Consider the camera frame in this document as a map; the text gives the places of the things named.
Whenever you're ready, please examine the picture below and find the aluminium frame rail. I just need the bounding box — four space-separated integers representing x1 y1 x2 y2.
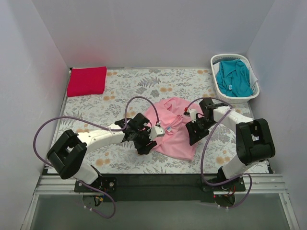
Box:
22 174 300 230

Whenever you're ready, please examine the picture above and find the folded red t shirt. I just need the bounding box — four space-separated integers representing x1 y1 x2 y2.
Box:
67 67 107 97

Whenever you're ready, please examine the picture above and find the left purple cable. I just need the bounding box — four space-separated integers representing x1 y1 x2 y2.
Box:
33 96 160 219

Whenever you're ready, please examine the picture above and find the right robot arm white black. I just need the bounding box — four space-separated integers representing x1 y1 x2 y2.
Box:
184 97 275 191

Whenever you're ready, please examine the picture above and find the pink t shirt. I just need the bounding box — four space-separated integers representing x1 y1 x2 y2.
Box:
153 97 197 161

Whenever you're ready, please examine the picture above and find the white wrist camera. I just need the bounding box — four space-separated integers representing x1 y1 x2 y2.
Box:
149 125 165 141
184 107 197 122

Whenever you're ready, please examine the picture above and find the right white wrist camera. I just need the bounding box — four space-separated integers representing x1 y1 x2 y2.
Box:
184 107 197 122

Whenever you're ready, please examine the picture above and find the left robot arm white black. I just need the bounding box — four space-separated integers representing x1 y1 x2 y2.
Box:
47 113 165 192

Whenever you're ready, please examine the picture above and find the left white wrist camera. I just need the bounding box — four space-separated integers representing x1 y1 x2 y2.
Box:
149 125 165 141

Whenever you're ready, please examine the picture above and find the white laundry basket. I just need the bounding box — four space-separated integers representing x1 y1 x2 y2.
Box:
211 54 260 104

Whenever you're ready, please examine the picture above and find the teal t shirt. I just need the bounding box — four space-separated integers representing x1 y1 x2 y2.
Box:
215 59 253 97

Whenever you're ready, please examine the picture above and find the floral table mat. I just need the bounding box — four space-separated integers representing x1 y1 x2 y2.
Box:
55 69 236 173

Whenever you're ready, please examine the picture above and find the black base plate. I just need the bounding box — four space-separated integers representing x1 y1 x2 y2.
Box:
73 172 247 203

